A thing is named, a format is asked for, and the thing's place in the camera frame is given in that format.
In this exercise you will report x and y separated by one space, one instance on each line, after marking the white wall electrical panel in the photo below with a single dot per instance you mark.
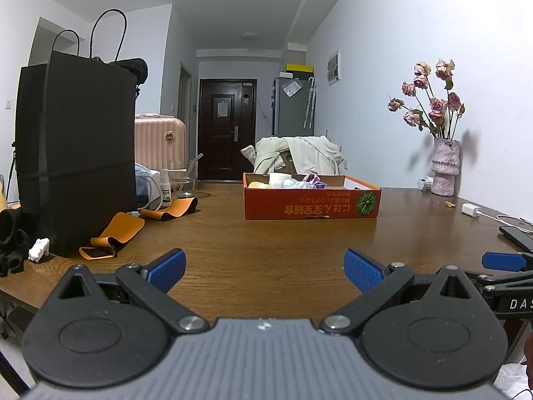
333 67

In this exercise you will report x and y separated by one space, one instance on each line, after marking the light blue plush toy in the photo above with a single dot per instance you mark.
293 183

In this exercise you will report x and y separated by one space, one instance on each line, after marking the dried pink roses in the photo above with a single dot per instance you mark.
437 106

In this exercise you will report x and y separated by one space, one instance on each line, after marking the pink suitcase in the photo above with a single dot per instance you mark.
158 146

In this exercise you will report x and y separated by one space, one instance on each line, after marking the small white box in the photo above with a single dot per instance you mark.
425 183

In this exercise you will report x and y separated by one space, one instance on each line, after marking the black paper bag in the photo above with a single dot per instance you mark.
83 154

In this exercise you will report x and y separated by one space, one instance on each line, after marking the brown interior door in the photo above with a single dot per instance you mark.
186 112

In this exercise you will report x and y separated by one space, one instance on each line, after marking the orange cardboard box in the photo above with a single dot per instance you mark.
308 206

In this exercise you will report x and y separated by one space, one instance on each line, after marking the brown cardboard box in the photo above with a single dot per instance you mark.
287 162

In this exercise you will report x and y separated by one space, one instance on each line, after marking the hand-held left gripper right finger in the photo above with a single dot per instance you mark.
362 271

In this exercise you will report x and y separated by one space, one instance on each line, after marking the dark brown entrance door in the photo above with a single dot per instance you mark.
212 146

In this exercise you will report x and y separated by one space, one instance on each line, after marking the small white spray bottle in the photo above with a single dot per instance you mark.
166 191

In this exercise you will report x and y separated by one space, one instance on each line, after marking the black printed plastic parts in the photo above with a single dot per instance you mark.
14 237

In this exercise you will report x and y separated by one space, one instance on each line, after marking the glass cup with straw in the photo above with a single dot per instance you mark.
183 183

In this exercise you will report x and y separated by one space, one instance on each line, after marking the pink satin bow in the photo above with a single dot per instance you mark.
314 180

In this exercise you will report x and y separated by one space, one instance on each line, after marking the round ceiling light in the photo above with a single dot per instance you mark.
250 35

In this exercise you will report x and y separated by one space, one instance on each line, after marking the black cloth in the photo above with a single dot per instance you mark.
135 68

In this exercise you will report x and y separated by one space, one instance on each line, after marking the white cloth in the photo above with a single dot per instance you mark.
512 383

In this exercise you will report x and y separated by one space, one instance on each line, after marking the white folded umbrella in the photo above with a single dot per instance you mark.
310 104

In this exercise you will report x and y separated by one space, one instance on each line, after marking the black tripod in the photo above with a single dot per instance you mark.
12 166

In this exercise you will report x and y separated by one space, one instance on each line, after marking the blue and white pack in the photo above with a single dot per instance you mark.
148 187

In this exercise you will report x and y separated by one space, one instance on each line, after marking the white charger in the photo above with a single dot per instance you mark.
470 210

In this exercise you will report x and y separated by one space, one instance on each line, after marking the small white figurine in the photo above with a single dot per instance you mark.
39 250

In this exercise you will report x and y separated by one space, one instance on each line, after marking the pink white ceramic vase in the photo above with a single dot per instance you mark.
445 166

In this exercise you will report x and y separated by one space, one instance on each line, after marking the black phone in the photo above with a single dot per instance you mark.
518 237

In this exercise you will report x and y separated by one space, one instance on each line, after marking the beige coat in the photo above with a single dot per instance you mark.
312 154

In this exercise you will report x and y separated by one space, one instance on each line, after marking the yellow box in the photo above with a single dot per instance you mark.
299 68

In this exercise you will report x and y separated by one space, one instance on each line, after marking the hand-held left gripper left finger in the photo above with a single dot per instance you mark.
166 268

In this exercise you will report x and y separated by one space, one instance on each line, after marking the grey refrigerator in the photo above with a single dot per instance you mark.
289 116

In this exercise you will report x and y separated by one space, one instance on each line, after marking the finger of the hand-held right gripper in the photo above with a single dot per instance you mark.
508 280
504 261

